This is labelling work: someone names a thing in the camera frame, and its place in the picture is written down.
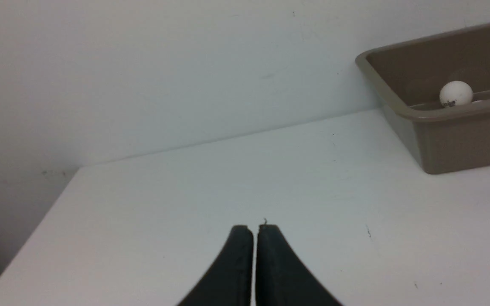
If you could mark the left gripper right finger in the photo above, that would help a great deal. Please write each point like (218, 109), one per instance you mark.
(281, 277)

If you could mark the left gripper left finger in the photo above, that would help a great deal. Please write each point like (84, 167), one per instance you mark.
(228, 280)

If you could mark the white ping-pong ball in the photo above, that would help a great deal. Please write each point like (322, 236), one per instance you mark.
(456, 93)

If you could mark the taupe plastic bin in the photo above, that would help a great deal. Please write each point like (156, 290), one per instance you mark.
(407, 78)

